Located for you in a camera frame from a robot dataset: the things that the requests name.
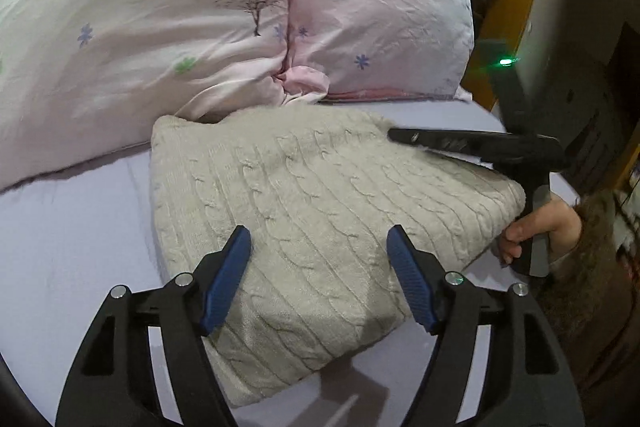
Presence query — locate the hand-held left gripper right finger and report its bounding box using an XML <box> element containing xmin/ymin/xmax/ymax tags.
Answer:
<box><xmin>386</xmin><ymin>224</ymin><xmax>586</xmax><ymax>427</ymax></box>

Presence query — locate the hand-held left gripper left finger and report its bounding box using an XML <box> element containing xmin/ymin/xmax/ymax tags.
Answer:
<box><xmin>55</xmin><ymin>225</ymin><xmax>252</xmax><ymax>427</ymax></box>

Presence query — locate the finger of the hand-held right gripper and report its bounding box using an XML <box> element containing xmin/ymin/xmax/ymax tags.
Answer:
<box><xmin>388</xmin><ymin>127</ymin><xmax>569</xmax><ymax>168</ymax></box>

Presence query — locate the cream cable-knit sweater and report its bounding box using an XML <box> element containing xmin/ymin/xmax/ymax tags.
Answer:
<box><xmin>150</xmin><ymin>105</ymin><xmax>527</xmax><ymax>407</ymax></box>

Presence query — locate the person's right forearm brown sleeve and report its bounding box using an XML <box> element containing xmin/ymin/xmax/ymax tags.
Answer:
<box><xmin>532</xmin><ymin>189</ymin><xmax>640</xmax><ymax>390</ymax></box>

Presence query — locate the person's right hand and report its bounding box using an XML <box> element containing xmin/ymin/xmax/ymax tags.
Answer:
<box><xmin>498</xmin><ymin>198</ymin><xmax>581</xmax><ymax>265</ymax></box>

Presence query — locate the pink floral duvet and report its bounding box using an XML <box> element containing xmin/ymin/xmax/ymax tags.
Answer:
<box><xmin>0</xmin><ymin>0</ymin><xmax>475</xmax><ymax>192</ymax></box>

